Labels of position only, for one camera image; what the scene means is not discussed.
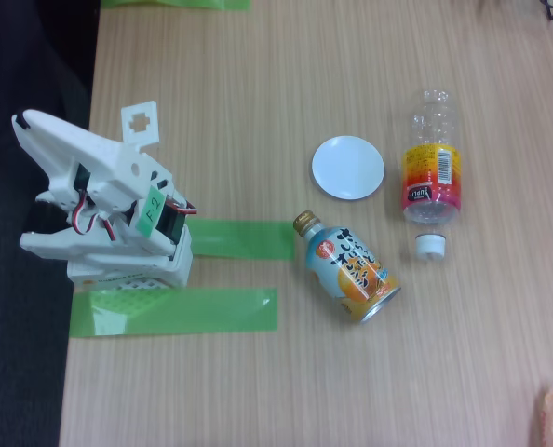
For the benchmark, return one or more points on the short green tape strip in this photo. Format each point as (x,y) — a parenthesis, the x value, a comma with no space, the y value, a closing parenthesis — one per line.
(244,239)

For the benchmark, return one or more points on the clear plastic bottle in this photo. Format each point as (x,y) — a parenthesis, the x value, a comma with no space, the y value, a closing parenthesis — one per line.
(430,177)

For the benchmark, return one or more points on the green tape at table edge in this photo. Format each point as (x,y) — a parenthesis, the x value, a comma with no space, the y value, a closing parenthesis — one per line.
(174,4)

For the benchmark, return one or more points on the white round plate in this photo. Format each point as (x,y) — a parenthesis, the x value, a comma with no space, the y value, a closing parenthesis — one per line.
(346,167)

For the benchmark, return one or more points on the green paper label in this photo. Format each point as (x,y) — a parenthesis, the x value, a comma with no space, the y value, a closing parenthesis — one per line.
(151,212)

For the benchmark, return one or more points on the orange juice bottle can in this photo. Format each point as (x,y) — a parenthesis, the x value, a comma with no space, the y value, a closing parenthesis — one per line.
(346,270)

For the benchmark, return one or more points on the long green tape strip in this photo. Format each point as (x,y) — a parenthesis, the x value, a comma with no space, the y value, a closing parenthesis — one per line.
(202,311)

